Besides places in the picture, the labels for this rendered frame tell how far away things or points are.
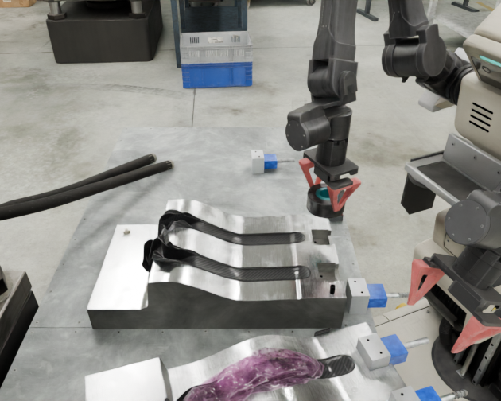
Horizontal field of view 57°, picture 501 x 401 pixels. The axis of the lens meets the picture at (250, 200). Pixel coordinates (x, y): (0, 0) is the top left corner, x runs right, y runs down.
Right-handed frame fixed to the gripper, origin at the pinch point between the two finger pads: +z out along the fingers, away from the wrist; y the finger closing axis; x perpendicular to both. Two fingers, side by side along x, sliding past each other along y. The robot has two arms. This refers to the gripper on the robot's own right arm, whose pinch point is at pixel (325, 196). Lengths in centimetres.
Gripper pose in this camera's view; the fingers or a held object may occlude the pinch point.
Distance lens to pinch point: 97.3
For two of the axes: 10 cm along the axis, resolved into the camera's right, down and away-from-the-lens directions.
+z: -0.1, 8.1, 5.8
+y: 4.6, 5.2, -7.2
